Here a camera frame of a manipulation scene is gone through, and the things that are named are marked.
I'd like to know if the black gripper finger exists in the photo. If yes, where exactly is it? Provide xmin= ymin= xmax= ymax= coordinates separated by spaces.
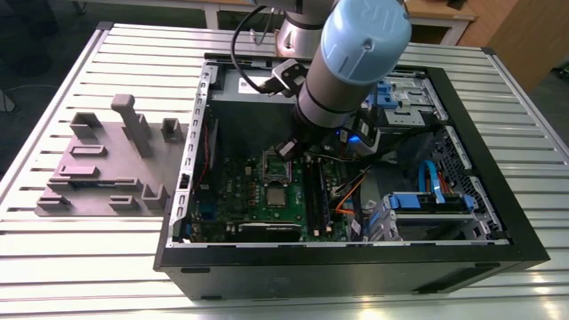
xmin=274 ymin=141 xmax=298 ymax=161

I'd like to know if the metal socket cover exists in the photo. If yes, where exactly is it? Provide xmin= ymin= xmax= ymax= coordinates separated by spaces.
xmin=262 ymin=151 xmax=293 ymax=184

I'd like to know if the black CPU socket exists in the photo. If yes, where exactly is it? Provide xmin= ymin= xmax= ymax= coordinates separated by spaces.
xmin=265 ymin=185 xmax=290 ymax=209

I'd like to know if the grey power supply unit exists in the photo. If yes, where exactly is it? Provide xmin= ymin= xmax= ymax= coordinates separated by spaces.
xmin=206 ymin=69 xmax=307 ymax=154

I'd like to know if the black RAM slot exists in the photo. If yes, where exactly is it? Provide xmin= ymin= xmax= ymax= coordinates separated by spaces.
xmin=303 ymin=157 xmax=319 ymax=235
xmin=314 ymin=156 xmax=333 ymax=234

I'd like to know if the green motherboard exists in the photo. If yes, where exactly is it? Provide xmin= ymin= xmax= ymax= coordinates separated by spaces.
xmin=188 ymin=155 xmax=351 ymax=243

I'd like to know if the blue plastic drive latch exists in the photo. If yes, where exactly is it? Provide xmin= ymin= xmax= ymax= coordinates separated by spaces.
xmin=363 ymin=81 xmax=399 ymax=109

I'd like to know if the silver optical drive cage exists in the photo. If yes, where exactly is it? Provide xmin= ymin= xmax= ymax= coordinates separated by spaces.
xmin=350 ymin=69 xmax=447 ymax=143

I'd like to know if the black graphics card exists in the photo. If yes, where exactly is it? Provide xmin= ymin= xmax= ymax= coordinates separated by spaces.
xmin=224 ymin=221 xmax=303 ymax=243

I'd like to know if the hard disk in blue carrier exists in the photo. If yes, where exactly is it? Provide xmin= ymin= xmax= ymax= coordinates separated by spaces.
xmin=383 ymin=192 xmax=474 ymax=214

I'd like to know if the black open PC case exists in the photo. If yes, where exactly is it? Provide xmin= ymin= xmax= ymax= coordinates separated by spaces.
xmin=153 ymin=51 xmax=551 ymax=301

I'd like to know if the silver disk bay cage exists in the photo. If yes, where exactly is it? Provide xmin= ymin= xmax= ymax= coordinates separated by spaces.
xmin=367 ymin=191 xmax=510 ymax=243

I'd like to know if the grey plastic parts rack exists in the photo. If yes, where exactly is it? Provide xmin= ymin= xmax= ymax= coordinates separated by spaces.
xmin=34 ymin=95 xmax=185 ymax=219

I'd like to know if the loose RAM stick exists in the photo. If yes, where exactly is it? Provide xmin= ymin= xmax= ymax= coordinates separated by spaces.
xmin=70 ymin=179 xmax=120 ymax=188

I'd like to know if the brown wooden cabinet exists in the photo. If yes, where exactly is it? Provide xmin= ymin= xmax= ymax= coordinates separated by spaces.
xmin=457 ymin=0 xmax=569 ymax=93

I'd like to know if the black wire bundle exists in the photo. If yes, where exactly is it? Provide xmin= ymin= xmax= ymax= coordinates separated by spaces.
xmin=333 ymin=125 xmax=445 ymax=196

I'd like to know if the thin red wire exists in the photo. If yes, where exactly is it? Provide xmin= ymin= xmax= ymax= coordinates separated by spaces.
xmin=198 ymin=143 xmax=212 ymax=188

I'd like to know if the orange wire bundle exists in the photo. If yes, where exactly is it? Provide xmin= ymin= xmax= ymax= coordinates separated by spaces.
xmin=335 ymin=179 xmax=370 ymax=216

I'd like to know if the blue flat data wire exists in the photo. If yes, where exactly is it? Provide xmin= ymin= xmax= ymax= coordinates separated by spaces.
xmin=418 ymin=159 xmax=445 ymax=205

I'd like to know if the black cable with metal plug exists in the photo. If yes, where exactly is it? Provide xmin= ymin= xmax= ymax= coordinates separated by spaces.
xmin=230 ymin=5 xmax=277 ymax=98

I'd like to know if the thin loose cable metal tip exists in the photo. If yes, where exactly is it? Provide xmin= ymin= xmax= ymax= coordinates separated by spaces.
xmin=248 ymin=6 xmax=278 ymax=47

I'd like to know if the wooden desk white frame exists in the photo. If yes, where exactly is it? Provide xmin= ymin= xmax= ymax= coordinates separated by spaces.
xmin=204 ymin=0 xmax=479 ymax=47

